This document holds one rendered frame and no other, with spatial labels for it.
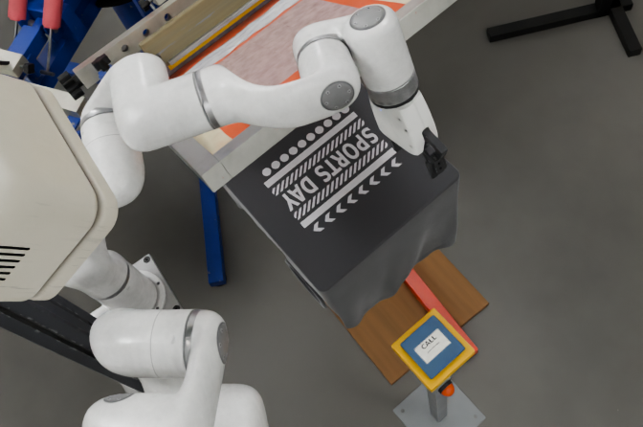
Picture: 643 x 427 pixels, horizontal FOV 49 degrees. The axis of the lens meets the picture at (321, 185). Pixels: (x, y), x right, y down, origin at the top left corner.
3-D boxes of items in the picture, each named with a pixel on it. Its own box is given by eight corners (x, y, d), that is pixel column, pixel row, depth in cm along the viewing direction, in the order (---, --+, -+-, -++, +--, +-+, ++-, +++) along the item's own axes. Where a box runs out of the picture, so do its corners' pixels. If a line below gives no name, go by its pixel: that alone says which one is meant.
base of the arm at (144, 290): (113, 349, 146) (78, 330, 132) (88, 303, 151) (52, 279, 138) (176, 305, 148) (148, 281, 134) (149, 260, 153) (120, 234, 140)
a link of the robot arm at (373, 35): (294, 66, 92) (281, 27, 99) (321, 121, 100) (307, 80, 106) (401, 19, 91) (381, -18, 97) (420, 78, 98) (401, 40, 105)
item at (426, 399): (486, 417, 235) (506, 351, 150) (437, 463, 231) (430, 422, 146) (439, 368, 244) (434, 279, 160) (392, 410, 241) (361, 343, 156)
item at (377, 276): (461, 239, 209) (463, 173, 171) (345, 340, 201) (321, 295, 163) (454, 233, 210) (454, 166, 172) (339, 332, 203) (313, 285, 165)
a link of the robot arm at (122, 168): (45, 196, 95) (33, 87, 104) (55, 305, 125) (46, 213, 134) (153, 187, 100) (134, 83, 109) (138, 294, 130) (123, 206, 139)
